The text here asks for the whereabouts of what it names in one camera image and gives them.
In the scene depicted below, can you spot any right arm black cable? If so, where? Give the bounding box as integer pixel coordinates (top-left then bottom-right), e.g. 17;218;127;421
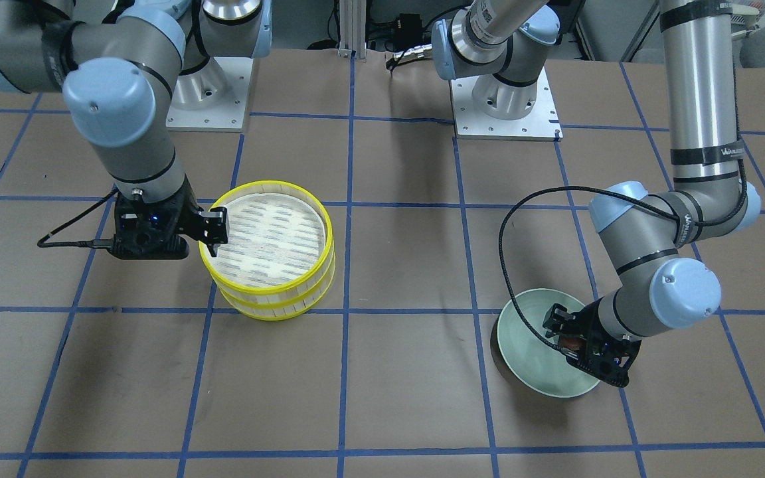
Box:
37;189;121;252

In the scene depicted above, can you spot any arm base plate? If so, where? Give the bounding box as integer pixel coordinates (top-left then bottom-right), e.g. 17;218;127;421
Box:
166;57;254;132
449;68;564;141

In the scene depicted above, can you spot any side yellow steamer basket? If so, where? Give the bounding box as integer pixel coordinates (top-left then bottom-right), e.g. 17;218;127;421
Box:
199;181;334;295

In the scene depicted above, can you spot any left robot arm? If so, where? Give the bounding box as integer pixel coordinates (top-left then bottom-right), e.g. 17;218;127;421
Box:
431;1;761;388

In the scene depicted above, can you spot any aluminium frame post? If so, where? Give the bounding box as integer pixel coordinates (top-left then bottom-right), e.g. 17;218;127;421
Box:
337;0;367;61

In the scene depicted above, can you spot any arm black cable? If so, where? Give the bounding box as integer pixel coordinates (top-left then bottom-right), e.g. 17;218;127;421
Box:
497;100;748;362
37;189;121;252

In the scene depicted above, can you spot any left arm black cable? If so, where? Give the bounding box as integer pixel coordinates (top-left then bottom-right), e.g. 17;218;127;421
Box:
497;100;748;362

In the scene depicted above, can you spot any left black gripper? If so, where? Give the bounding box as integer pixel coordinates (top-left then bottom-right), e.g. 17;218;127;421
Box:
543;299;641;388

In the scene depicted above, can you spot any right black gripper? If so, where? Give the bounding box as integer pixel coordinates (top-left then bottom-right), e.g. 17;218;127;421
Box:
109;179;230;260

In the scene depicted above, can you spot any dark red bun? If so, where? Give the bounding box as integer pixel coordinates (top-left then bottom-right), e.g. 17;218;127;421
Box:
558;336;586;351

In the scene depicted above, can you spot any light green plate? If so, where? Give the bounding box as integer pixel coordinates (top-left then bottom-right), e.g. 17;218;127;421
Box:
497;288;600;398

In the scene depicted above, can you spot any center yellow steamer basket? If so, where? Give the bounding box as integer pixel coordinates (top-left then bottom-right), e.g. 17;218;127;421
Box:
212;264;337;321

